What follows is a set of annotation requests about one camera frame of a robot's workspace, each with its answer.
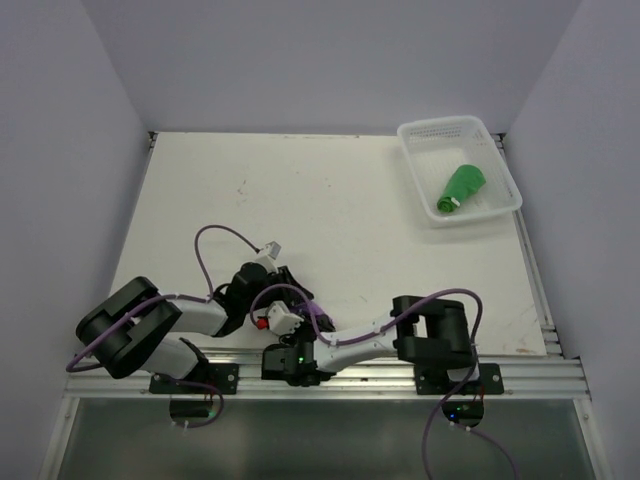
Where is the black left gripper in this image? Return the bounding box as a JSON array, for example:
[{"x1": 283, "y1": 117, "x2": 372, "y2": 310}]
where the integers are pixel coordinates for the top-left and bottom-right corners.
[{"x1": 243, "y1": 265, "x2": 313, "y2": 313}]

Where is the black and purple towel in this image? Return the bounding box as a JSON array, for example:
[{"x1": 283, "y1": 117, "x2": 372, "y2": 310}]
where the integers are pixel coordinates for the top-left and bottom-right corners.
[{"x1": 292, "y1": 301, "x2": 335, "y2": 332}]

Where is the green microfiber towel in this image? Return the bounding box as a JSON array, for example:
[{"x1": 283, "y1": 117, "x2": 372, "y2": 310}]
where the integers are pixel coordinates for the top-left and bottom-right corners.
[{"x1": 436, "y1": 164, "x2": 486, "y2": 214}]

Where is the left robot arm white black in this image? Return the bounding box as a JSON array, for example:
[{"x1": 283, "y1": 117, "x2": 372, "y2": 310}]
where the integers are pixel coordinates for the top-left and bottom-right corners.
[{"x1": 66, "y1": 262, "x2": 314, "y2": 393}]

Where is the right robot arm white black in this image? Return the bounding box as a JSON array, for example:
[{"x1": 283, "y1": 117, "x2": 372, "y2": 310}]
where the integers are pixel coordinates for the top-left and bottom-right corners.
[{"x1": 261, "y1": 296, "x2": 481, "y2": 393}]

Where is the white plastic basket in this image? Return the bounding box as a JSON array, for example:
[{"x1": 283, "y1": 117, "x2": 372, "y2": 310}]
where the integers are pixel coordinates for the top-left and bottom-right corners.
[{"x1": 397, "y1": 116, "x2": 523, "y2": 227}]

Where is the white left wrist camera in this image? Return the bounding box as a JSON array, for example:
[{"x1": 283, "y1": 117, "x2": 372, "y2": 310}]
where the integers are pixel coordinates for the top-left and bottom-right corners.
[{"x1": 255, "y1": 241, "x2": 281, "y2": 273}]

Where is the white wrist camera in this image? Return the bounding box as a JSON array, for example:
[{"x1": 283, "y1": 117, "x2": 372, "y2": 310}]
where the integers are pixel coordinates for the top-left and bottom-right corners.
[
  {"x1": 265, "y1": 301, "x2": 304, "y2": 336},
  {"x1": 255, "y1": 241, "x2": 281, "y2": 273}
]

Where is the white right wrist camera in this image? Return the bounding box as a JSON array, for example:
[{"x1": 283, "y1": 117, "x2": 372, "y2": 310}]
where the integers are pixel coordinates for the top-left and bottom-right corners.
[{"x1": 265, "y1": 301, "x2": 304, "y2": 336}]

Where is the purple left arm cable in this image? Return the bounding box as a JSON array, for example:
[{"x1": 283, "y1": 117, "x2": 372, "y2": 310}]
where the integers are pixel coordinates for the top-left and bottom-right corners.
[{"x1": 65, "y1": 225, "x2": 264, "y2": 426}]

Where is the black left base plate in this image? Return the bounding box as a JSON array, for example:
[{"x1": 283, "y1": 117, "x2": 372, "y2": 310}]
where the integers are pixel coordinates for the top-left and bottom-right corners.
[{"x1": 149, "y1": 363, "x2": 239, "y2": 395}]

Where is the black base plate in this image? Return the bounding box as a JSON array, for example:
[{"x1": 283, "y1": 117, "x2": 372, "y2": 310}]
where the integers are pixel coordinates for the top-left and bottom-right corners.
[
  {"x1": 149, "y1": 363, "x2": 239, "y2": 395},
  {"x1": 413, "y1": 362, "x2": 505, "y2": 396}
]

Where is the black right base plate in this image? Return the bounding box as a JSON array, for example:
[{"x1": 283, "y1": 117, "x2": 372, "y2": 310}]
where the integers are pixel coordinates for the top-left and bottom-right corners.
[{"x1": 413, "y1": 362, "x2": 505, "y2": 396}]

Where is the aluminium mounting rail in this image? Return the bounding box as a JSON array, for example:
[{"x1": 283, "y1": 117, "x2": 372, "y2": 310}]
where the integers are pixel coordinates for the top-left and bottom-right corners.
[{"x1": 65, "y1": 349, "x2": 590, "y2": 400}]

